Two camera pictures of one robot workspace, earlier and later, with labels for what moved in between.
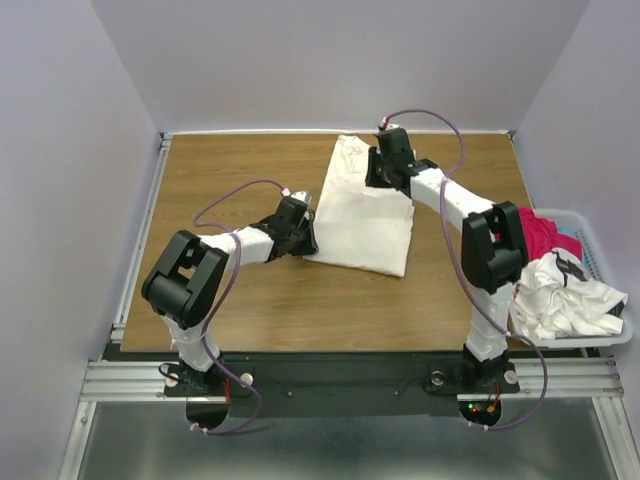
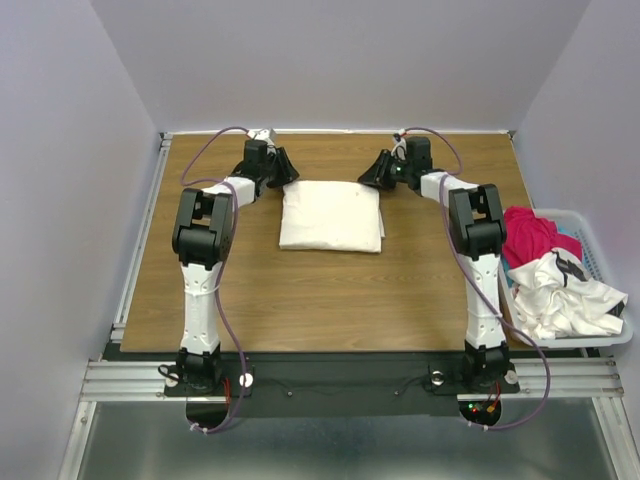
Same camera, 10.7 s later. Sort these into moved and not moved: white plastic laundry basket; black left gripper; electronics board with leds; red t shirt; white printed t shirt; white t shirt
Moved: black left gripper; white t shirt
Not moved: white printed t shirt; red t shirt; white plastic laundry basket; electronics board with leds
